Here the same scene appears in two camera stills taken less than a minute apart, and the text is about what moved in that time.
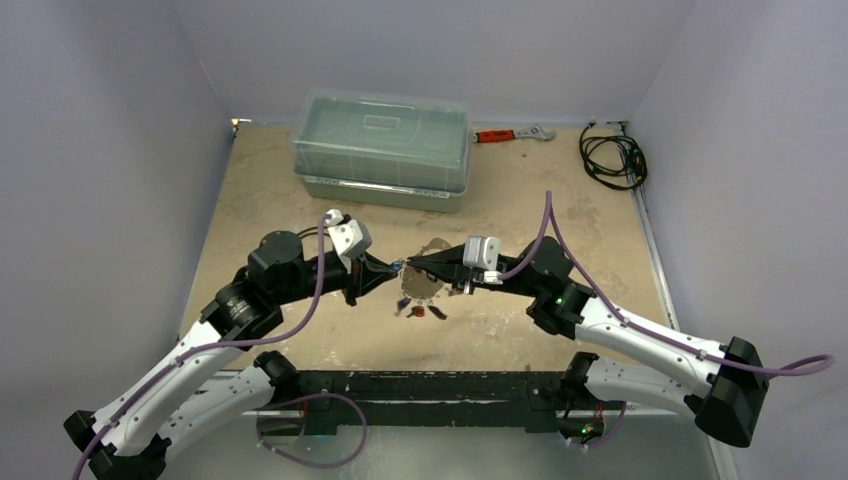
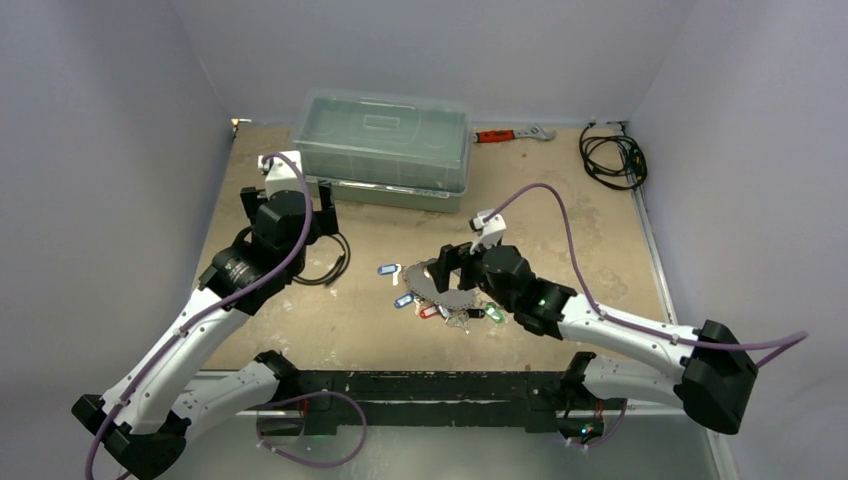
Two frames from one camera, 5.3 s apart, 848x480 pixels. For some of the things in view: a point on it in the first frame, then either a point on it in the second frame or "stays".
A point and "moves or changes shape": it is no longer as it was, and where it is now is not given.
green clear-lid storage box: (383, 150) stays
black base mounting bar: (529, 398) stays
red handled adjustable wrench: (505, 135) stays
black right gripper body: (467, 273) stays
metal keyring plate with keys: (418, 287) moves or changes shape
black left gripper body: (351, 283) to (322, 218)
